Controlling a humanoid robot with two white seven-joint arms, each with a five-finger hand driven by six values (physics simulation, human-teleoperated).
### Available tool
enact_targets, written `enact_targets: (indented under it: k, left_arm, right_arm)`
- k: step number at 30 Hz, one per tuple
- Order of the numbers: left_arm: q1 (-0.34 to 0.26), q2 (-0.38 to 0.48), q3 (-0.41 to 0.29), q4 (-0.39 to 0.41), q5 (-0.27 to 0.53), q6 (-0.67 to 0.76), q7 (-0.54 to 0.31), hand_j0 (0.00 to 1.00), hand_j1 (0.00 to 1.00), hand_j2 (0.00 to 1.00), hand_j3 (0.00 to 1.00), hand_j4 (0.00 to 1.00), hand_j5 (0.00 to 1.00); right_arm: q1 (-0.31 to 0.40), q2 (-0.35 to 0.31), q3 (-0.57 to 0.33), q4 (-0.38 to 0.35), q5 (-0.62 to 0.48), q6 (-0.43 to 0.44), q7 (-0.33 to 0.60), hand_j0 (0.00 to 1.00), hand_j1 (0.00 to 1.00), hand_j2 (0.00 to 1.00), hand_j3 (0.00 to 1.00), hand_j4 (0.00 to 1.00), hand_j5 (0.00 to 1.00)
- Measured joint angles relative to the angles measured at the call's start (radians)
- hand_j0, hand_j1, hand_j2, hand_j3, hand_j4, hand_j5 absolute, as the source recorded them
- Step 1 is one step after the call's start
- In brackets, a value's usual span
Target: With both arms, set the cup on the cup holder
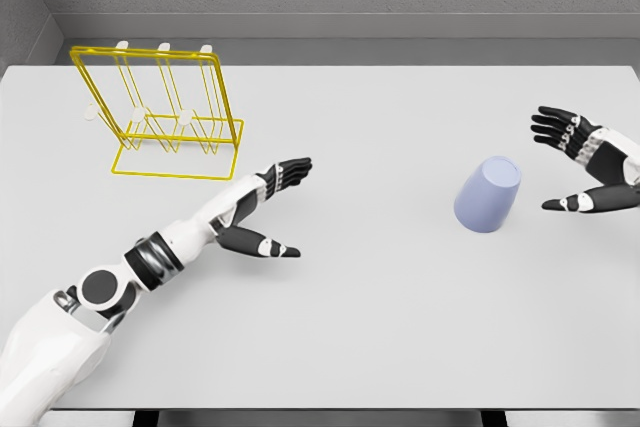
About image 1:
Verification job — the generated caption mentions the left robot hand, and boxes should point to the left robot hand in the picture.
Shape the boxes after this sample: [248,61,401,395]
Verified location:
[193,156,314,260]

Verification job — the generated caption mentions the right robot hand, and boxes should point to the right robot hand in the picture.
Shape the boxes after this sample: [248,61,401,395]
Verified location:
[530,105,640,215]

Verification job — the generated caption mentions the yellow wire cup holder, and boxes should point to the yellow wire cup holder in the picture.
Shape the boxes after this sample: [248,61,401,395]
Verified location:
[69,41,246,182]

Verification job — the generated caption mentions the lavender cup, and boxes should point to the lavender cup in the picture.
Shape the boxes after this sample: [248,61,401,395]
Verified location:
[453,155,523,235]

